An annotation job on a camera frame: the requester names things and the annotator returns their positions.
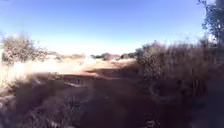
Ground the red dirt track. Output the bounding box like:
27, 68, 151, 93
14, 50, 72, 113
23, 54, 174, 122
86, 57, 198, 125
0, 59, 191, 128

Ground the dark leafy tree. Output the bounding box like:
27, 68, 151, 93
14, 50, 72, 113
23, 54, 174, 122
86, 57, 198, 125
197, 0, 224, 48

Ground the tall dry brown brush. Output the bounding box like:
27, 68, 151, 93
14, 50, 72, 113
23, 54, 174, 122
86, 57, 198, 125
134, 39, 224, 128

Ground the bare dry bush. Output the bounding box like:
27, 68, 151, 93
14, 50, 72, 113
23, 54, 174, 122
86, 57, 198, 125
1, 34, 48, 65

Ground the distant row of trees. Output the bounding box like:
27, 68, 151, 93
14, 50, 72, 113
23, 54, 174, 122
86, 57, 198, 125
89, 51, 138, 62

